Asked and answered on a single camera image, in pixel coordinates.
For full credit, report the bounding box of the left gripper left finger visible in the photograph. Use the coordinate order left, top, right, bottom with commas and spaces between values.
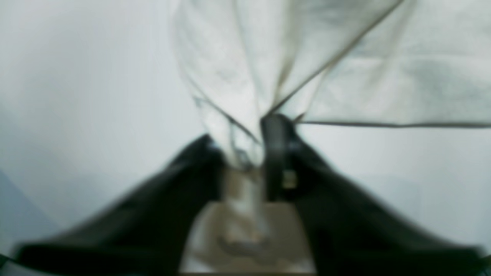
13, 135, 222, 276

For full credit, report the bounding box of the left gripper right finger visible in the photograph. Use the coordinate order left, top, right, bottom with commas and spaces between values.
261, 115, 486, 276

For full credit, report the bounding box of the beige t-shirt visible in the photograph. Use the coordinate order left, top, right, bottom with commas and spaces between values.
170, 0, 491, 169

